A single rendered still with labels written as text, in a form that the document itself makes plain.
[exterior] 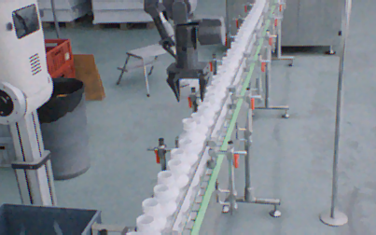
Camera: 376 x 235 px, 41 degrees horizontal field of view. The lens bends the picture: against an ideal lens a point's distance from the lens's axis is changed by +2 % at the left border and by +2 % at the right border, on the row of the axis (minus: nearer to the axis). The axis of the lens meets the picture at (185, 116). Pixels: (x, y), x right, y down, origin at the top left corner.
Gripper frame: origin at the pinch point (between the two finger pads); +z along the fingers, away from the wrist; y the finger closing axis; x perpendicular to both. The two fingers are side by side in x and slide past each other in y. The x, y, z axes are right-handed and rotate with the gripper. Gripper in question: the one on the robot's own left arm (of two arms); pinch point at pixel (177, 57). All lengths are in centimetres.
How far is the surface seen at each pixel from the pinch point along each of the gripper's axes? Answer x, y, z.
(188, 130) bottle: -19, -67, 7
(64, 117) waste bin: 125, 94, 29
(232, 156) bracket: -25, -61, 21
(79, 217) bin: 21, -75, 20
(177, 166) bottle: -19, -85, 9
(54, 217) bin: 29, -75, 18
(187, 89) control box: -1.9, -10.1, 11.1
